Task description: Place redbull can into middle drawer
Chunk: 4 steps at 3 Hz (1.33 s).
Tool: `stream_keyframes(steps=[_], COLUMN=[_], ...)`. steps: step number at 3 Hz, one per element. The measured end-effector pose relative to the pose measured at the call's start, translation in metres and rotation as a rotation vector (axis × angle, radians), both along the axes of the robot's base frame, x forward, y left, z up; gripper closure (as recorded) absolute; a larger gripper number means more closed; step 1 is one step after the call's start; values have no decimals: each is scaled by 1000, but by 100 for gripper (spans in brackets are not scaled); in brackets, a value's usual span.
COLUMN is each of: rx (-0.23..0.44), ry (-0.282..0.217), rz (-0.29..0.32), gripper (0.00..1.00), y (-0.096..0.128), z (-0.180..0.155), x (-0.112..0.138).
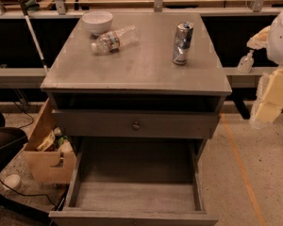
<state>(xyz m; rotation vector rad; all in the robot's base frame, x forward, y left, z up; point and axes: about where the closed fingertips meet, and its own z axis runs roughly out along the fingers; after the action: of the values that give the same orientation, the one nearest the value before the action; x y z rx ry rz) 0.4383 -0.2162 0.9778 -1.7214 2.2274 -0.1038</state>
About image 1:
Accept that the grey wooden drawer cabinet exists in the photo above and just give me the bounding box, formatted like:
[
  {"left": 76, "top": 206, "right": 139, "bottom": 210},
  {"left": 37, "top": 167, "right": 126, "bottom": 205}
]
[{"left": 42, "top": 11, "right": 231, "bottom": 226}]

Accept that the clear plastic water bottle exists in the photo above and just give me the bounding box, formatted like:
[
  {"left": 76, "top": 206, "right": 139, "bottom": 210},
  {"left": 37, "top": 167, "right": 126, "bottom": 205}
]
[{"left": 91, "top": 25, "right": 140, "bottom": 54}]

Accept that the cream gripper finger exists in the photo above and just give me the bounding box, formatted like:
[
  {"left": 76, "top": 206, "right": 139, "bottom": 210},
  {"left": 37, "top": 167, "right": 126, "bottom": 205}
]
[
  {"left": 250, "top": 67, "right": 283, "bottom": 124},
  {"left": 246, "top": 25, "right": 270, "bottom": 50}
]

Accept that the clear hand sanitizer bottle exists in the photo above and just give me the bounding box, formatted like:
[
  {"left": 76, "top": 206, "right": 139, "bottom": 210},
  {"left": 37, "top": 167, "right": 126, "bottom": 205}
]
[{"left": 237, "top": 50, "right": 254, "bottom": 73}]

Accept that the grey upper closed drawer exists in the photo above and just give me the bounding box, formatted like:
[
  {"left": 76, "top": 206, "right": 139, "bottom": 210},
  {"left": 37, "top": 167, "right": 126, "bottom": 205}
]
[{"left": 52, "top": 109, "right": 220, "bottom": 139}]

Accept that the black floor cable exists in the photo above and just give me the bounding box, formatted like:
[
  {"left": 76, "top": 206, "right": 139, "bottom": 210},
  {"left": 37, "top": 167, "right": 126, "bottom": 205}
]
[{"left": 0, "top": 160, "right": 67, "bottom": 212}]

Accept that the white pole with black grip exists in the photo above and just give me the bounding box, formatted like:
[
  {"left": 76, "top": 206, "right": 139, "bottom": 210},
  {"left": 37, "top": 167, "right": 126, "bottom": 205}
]
[{"left": 17, "top": 0, "right": 49, "bottom": 75}]

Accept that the white round lid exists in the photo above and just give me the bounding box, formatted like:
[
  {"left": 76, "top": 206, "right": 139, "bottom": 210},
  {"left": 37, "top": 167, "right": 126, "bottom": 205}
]
[{"left": 4, "top": 174, "right": 22, "bottom": 190}]

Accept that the grey metal shelf rail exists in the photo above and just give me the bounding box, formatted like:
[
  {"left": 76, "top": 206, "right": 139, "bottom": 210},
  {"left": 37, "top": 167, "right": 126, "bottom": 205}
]
[{"left": 0, "top": 66, "right": 275, "bottom": 90}]

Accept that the black chair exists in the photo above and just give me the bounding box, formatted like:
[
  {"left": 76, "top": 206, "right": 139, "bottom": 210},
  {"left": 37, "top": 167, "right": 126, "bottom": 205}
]
[{"left": 0, "top": 112, "right": 51, "bottom": 225}]

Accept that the brown cardboard box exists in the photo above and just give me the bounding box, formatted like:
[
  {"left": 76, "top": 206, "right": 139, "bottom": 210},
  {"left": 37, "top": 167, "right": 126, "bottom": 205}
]
[{"left": 24, "top": 100, "right": 76, "bottom": 184}]

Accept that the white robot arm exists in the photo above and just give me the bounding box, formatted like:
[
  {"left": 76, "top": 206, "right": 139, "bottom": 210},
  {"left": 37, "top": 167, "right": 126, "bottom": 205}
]
[{"left": 246, "top": 9, "right": 283, "bottom": 123}]

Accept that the grey open lower drawer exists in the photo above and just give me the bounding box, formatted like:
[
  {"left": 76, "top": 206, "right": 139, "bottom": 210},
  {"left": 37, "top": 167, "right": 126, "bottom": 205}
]
[{"left": 50, "top": 138, "right": 218, "bottom": 226}]

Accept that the white ceramic bowl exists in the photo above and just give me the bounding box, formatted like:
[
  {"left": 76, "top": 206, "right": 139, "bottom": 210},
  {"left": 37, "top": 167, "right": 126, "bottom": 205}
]
[{"left": 82, "top": 11, "right": 113, "bottom": 35}]

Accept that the silver blue redbull can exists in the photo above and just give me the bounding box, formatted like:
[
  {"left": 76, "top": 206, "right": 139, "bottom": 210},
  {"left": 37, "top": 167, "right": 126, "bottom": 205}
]
[{"left": 173, "top": 22, "right": 194, "bottom": 65}]

